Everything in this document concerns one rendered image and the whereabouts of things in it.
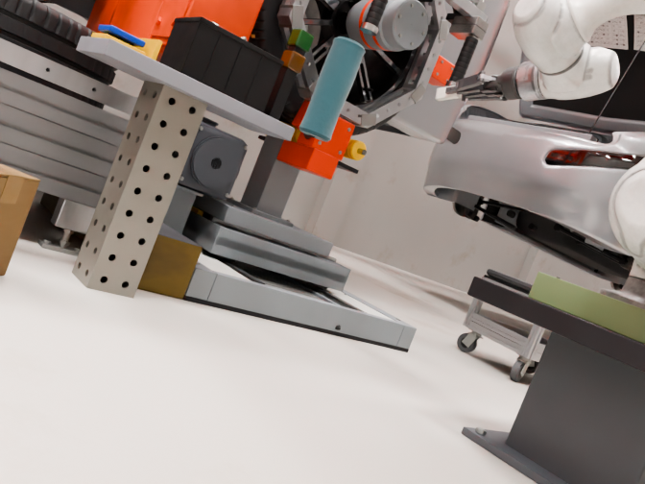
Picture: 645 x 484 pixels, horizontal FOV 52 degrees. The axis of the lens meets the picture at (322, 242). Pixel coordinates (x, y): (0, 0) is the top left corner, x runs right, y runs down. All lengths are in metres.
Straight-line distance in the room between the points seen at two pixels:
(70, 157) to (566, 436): 1.17
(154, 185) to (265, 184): 0.69
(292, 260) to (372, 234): 5.43
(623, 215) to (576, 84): 0.46
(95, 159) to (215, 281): 0.39
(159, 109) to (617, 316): 0.92
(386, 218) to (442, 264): 1.24
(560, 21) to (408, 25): 0.54
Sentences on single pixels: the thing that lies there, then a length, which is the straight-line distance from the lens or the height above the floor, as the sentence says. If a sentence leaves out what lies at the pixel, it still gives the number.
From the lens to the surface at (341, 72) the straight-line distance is 1.74.
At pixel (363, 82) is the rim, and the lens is 2.08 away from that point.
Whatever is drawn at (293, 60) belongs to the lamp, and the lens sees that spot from 1.51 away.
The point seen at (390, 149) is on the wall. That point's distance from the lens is 7.24.
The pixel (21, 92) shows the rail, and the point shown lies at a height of 0.30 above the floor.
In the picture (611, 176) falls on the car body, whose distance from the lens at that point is 4.33.
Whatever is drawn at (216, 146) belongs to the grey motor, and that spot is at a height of 0.36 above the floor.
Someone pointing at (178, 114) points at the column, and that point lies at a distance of 1.35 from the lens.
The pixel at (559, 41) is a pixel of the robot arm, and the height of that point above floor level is 0.79.
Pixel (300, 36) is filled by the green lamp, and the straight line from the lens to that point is 1.51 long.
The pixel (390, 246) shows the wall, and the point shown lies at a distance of 7.58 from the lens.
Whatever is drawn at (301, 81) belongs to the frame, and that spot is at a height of 0.62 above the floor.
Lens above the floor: 0.31
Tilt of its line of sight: 3 degrees down
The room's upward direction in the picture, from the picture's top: 22 degrees clockwise
